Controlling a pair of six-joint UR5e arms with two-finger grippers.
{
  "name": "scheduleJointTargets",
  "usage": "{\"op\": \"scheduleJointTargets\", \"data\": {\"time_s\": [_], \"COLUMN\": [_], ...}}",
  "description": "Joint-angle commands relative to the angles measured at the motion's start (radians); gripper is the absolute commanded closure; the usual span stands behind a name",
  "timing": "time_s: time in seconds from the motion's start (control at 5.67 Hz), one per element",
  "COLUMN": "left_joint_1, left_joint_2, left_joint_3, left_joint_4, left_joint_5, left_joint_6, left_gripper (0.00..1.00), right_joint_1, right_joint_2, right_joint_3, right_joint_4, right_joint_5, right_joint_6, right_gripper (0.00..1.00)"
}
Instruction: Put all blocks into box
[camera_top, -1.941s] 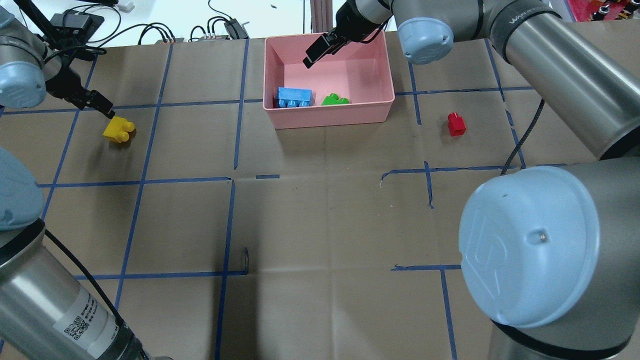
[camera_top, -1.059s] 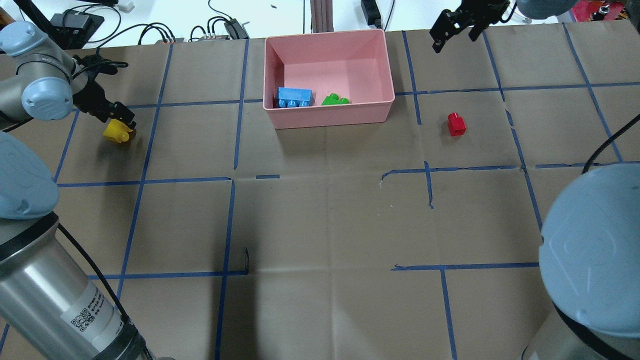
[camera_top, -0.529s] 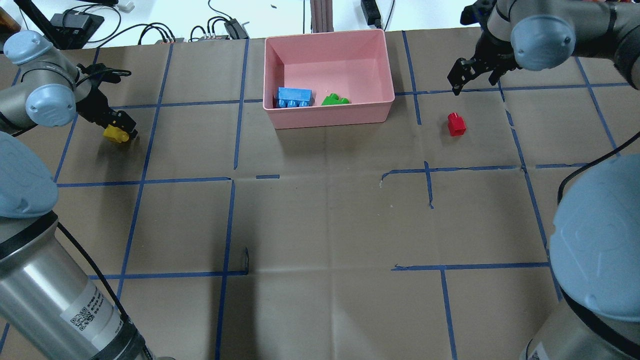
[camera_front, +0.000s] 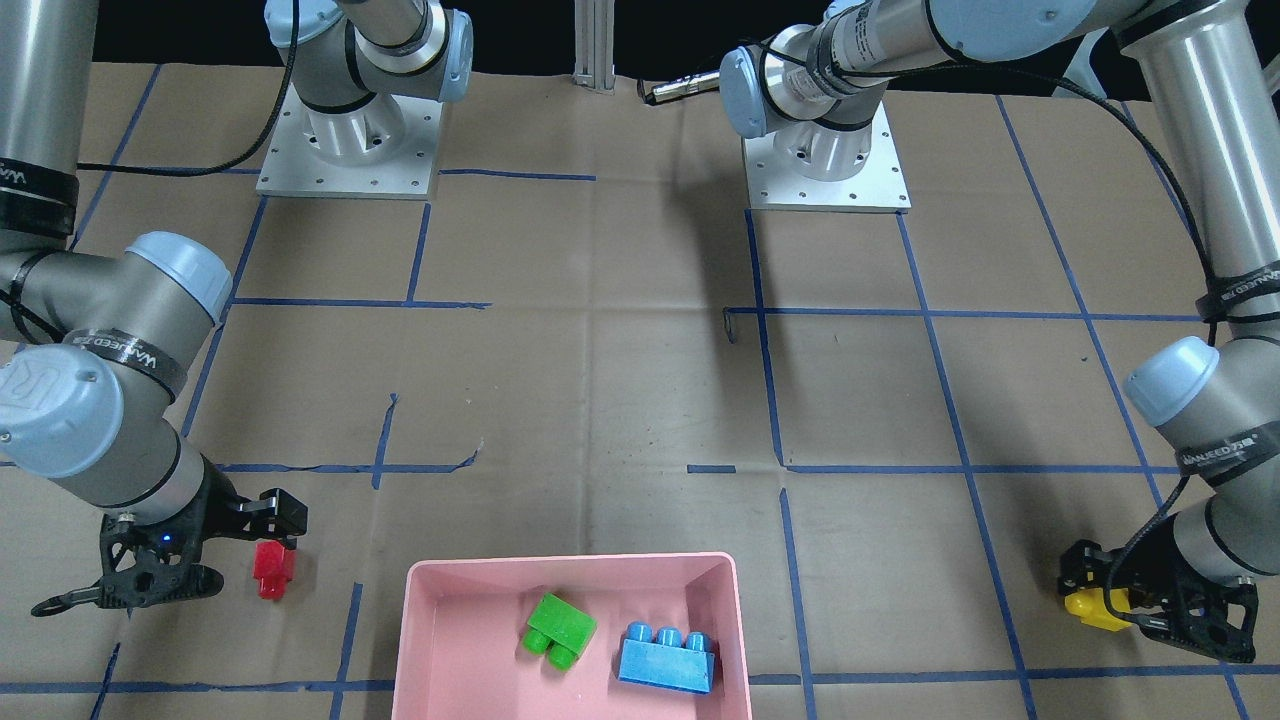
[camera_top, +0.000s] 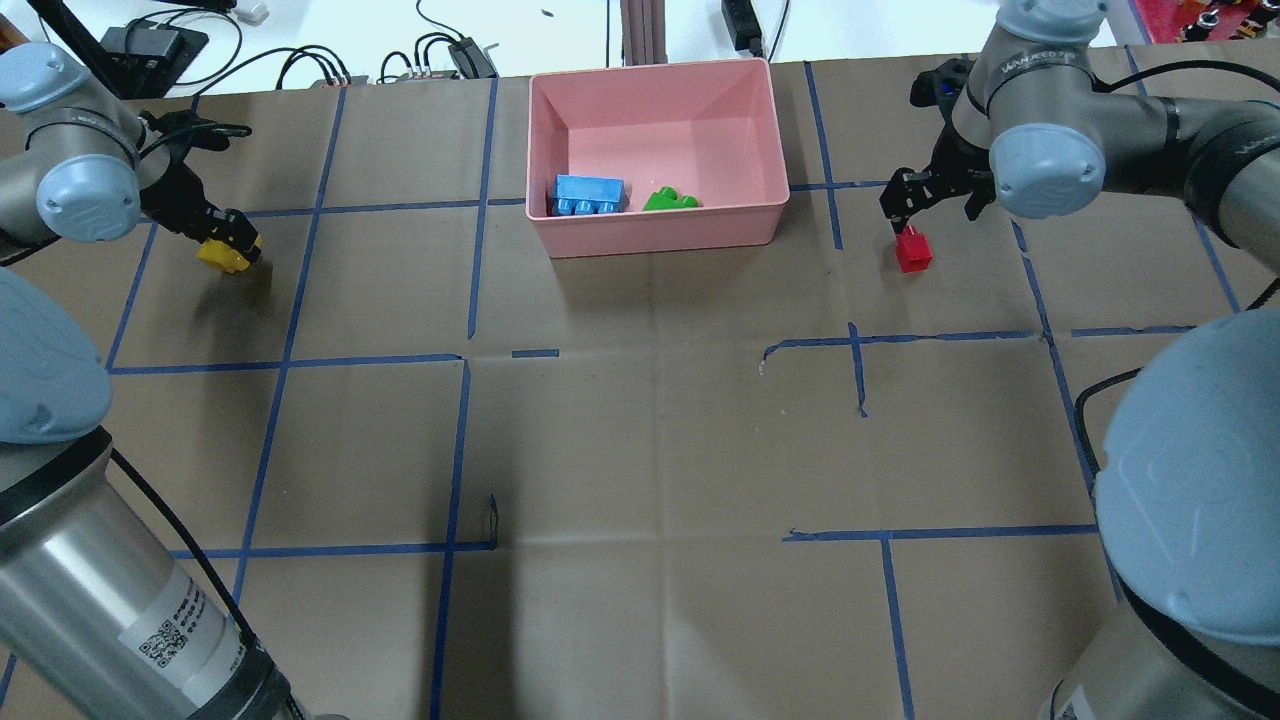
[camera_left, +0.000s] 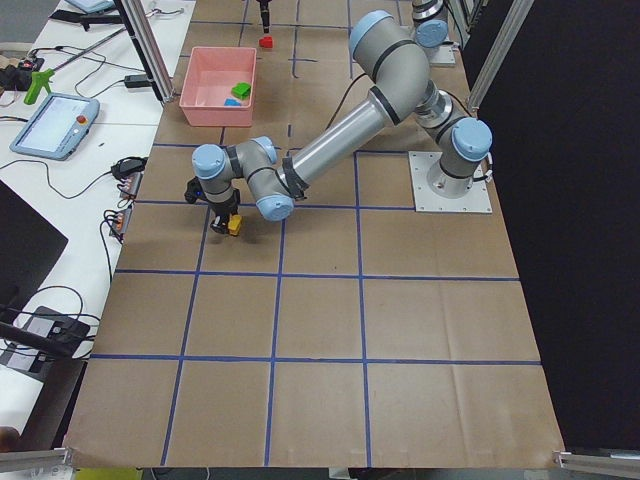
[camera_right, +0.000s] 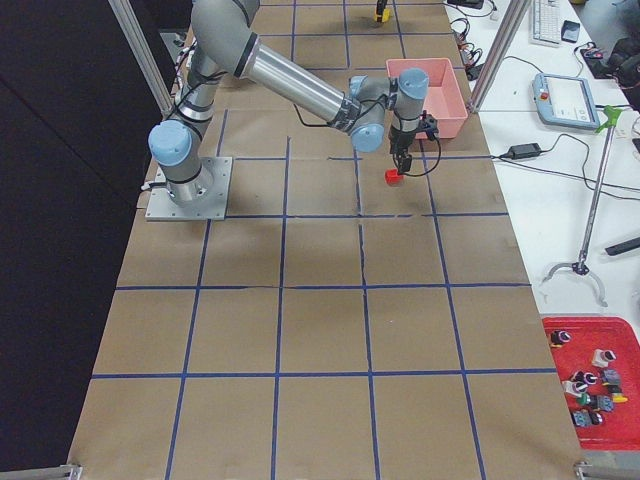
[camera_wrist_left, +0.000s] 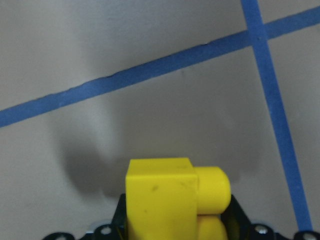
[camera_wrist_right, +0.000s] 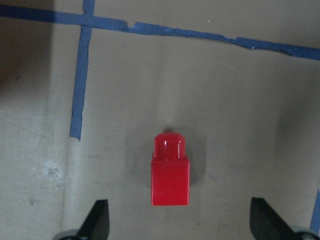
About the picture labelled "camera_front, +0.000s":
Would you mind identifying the green toy block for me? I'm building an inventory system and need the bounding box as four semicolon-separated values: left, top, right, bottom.
520;593;598;673

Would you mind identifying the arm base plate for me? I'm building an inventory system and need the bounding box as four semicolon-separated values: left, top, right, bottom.
742;104;913;213
256;88;445;201

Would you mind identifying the blue toy block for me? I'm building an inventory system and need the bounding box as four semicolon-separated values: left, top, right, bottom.
616;621;716;694

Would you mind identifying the aluminium frame post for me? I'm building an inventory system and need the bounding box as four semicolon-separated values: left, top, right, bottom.
572;0;616;94

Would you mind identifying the pink plastic box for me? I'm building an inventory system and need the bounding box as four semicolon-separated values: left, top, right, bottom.
392;552;753;719

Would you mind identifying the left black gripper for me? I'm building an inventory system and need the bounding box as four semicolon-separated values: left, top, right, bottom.
1059;520;1258;664

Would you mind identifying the red toy block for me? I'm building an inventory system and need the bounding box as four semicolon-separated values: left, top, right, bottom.
252;539;296;601

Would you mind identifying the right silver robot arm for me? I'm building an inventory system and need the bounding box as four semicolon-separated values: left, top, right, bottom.
1;1;474;618

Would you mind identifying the yellow toy block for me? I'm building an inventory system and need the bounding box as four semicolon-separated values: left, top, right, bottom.
1062;587;1133;632

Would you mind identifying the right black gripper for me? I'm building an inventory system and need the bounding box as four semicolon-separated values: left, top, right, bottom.
99;457;308;609

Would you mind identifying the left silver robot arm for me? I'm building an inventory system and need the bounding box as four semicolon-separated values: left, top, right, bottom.
719;1;1279;664

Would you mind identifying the brown paper table cover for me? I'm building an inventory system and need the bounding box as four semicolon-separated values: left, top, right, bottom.
3;76;1277;719

